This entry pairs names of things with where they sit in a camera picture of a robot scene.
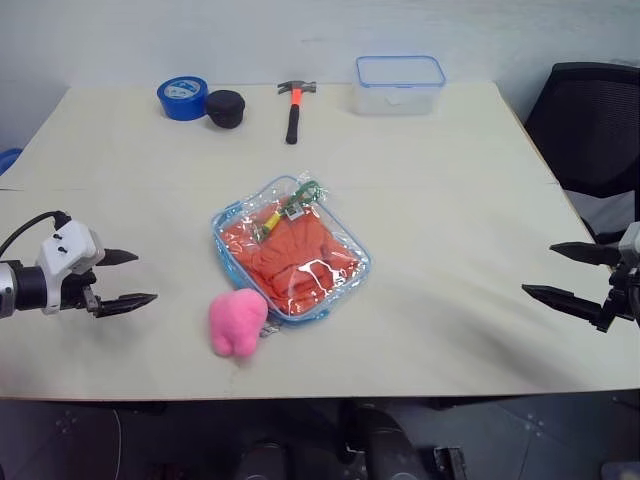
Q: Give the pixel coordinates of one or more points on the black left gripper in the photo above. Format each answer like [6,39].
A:
[83,292]

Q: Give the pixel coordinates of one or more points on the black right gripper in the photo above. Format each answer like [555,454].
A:
[623,295]

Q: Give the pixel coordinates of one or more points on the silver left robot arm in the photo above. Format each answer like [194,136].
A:
[10,293]

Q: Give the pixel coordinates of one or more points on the clear pouch with orange cloth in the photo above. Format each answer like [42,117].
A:
[291,245]

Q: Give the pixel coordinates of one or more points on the pink plush toy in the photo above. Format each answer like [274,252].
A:
[236,321]

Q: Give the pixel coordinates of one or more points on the black office chair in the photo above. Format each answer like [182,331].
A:
[590,140]

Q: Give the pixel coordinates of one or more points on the blue object at table edge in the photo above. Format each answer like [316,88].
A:
[9,159]

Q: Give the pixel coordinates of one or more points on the blue tape roll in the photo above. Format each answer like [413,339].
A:
[182,97]

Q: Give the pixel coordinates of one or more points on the black round container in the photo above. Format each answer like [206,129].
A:
[226,108]

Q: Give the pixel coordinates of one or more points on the dark rounded robot leg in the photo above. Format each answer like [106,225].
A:
[261,461]
[385,440]

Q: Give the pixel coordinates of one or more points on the orange black claw hammer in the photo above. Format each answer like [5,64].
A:
[295,111]

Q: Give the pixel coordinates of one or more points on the clear box with blue lid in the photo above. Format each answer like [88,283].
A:
[398,85]

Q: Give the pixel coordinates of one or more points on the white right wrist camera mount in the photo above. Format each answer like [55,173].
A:
[630,245]

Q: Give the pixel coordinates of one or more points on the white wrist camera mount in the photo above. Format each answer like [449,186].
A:
[64,252]
[630,245]

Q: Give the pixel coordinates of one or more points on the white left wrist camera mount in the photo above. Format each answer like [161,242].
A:
[64,252]

